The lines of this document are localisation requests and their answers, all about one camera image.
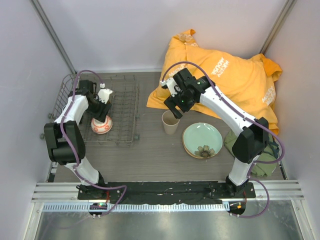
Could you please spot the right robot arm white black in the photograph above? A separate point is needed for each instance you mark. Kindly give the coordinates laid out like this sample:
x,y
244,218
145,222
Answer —
x,y
252,133

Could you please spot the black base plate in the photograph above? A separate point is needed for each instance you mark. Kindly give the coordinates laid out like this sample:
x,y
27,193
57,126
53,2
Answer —
x,y
166,192

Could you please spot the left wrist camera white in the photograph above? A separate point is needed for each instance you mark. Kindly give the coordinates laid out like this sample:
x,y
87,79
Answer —
x,y
104,93

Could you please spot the slotted cable duct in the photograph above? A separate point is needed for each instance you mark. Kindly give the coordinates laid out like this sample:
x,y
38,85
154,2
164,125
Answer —
x,y
121,208

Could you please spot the beige tall cup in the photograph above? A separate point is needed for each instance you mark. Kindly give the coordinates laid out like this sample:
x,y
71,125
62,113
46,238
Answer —
x,y
170,123

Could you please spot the yellow Mickey Mouse shirt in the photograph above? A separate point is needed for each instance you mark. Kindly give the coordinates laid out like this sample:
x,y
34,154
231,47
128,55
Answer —
x,y
249,83

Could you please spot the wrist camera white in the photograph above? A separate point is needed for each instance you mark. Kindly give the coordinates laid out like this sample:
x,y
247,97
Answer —
x,y
171,85
104,93

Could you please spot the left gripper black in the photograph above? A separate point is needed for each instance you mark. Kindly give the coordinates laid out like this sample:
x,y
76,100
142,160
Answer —
x,y
104,110

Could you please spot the cream bird plate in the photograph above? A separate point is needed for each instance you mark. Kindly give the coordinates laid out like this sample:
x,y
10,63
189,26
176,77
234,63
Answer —
x,y
186,150

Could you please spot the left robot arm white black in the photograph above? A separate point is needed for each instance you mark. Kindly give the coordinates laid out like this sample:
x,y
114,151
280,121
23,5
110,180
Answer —
x,y
64,141

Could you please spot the olive green cloth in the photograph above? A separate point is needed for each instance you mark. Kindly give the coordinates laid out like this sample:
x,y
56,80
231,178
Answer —
x,y
269,154

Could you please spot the wire dish rack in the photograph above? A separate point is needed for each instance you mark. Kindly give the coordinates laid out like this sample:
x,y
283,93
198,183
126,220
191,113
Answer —
x,y
123,111

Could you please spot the white orange patterned bowl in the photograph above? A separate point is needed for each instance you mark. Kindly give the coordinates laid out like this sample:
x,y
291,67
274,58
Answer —
x,y
101,127

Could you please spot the light green flower plate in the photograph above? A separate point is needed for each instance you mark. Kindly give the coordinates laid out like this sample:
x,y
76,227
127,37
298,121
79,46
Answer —
x,y
202,141

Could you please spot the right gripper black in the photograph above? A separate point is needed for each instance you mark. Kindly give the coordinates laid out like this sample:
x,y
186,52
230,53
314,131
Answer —
x,y
173,101

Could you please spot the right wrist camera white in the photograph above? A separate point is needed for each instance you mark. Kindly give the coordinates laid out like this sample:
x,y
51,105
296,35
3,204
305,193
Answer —
x,y
171,85

